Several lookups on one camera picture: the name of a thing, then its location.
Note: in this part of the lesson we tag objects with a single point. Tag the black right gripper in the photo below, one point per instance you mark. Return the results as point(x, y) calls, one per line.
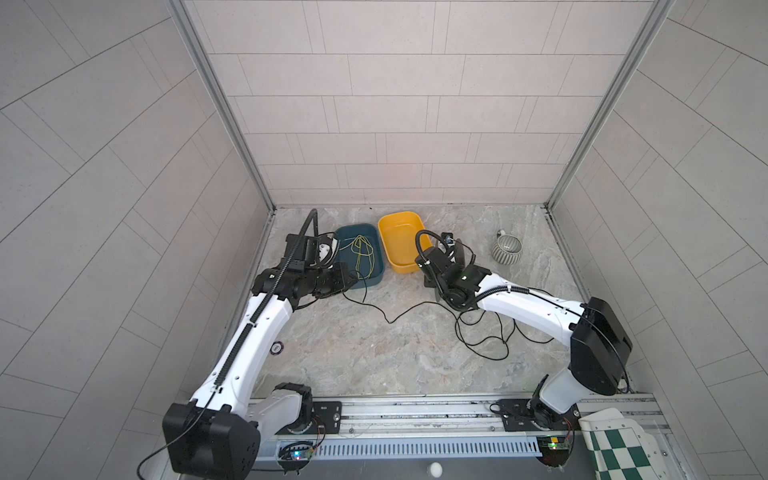
point(427, 282)

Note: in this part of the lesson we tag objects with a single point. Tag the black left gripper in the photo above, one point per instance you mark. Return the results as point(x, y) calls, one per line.
point(338, 270)

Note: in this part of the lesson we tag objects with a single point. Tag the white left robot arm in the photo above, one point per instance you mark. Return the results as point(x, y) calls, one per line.
point(214, 435)

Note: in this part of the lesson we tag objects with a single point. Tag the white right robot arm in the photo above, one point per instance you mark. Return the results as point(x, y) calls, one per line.
point(598, 343)

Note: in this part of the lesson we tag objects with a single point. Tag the teal plastic bin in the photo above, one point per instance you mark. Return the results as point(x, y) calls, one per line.
point(360, 249)

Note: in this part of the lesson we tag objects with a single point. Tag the yellow plastic bin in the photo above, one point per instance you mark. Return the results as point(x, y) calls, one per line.
point(398, 231)

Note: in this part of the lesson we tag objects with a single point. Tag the striped ceramic mug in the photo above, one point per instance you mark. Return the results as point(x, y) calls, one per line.
point(507, 249)

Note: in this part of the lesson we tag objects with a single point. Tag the small white ball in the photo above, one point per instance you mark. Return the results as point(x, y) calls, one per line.
point(435, 470)

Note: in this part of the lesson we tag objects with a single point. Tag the green white checkered cloth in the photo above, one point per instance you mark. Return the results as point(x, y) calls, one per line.
point(620, 448)

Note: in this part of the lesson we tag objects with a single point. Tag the aluminium corner profile left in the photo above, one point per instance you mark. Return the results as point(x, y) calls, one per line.
point(192, 40)

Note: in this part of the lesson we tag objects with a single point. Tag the aluminium corner profile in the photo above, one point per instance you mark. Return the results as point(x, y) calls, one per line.
point(642, 41)
point(192, 40)

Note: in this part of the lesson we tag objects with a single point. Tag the aluminium corner profile right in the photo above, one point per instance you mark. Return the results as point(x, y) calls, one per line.
point(642, 41)

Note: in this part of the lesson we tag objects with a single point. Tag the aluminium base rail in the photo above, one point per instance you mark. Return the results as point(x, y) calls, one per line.
point(467, 426)

